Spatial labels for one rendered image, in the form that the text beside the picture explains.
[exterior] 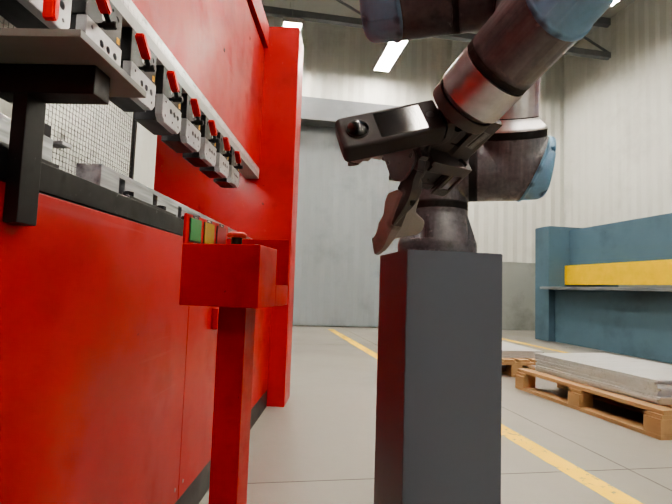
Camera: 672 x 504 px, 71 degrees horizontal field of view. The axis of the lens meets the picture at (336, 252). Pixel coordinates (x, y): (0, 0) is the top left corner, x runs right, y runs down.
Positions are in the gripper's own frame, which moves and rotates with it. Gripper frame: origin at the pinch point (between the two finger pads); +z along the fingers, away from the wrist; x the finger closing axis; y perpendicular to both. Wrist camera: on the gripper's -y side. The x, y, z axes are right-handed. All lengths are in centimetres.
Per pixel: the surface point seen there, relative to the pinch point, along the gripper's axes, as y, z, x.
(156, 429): -10, 83, -8
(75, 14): -34, 29, 66
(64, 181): -33.8, 27.0, 19.6
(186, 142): 2, 77, 83
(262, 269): 0.0, 31.6, 8.1
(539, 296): 620, 364, 181
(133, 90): -25.9, 11.5, 26.3
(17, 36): -40.0, 3.9, 22.2
